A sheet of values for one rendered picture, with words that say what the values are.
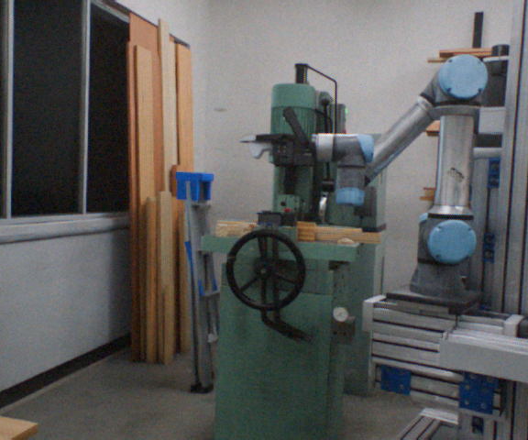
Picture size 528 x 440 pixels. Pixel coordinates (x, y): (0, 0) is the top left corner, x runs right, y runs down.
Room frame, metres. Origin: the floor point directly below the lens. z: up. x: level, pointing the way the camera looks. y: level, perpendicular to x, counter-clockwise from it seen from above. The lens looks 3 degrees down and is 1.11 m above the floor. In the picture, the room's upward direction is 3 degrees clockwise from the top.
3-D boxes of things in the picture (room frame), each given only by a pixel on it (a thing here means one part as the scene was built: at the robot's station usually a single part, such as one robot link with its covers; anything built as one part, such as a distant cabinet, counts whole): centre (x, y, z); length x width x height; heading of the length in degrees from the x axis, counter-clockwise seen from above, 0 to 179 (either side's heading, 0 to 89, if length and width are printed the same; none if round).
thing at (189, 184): (3.21, 0.35, 0.58); 0.27 x 0.25 x 1.16; 71
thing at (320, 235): (2.37, -0.17, 0.92); 0.58 x 0.02 x 0.04; 76
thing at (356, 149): (1.62, -0.22, 1.21); 0.11 x 0.08 x 0.09; 84
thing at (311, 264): (2.33, -0.07, 0.82); 0.40 x 0.21 x 0.04; 76
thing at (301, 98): (2.39, -0.08, 1.35); 0.18 x 0.18 x 0.31
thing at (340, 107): (2.67, -0.30, 1.40); 0.10 x 0.06 x 0.16; 166
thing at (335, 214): (2.53, -0.28, 1.02); 0.09 x 0.07 x 0.12; 76
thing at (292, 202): (2.41, -0.09, 1.03); 0.14 x 0.07 x 0.09; 166
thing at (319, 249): (2.29, -0.06, 0.87); 0.61 x 0.30 x 0.06; 76
